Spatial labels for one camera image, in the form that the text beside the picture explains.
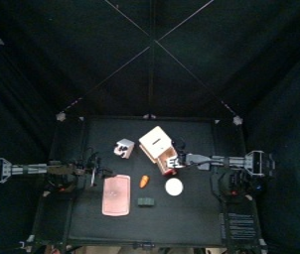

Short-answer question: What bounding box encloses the red-fronted wooden drawer with knob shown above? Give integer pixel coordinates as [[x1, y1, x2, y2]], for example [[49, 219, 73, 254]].
[[155, 148, 179, 177]]

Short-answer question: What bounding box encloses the white round plate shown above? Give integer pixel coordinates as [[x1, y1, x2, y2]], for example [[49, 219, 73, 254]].
[[163, 178, 184, 197]]

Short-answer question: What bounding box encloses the wooden box with slotted lid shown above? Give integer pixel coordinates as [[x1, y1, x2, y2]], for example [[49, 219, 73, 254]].
[[138, 125, 178, 165]]

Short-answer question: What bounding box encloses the pink rectangular tray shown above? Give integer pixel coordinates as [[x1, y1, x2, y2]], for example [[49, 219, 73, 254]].
[[100, 174, 132, 217]]

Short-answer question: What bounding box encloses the orange toy food piece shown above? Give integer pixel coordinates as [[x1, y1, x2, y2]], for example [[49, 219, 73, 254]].
[[138, 175, 151, 190]]

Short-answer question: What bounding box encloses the wooden toy knife block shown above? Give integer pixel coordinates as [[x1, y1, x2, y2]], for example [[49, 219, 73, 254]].
[[112, 138, 136, 160]]

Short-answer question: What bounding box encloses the dark green sliced toy roll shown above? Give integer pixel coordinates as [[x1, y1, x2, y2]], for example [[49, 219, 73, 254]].
[[136, 196, 156, 207]]

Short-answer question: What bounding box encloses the thin metal frame pole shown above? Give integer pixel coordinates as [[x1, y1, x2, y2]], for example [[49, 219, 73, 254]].
[[146, 0, 158, 119]]

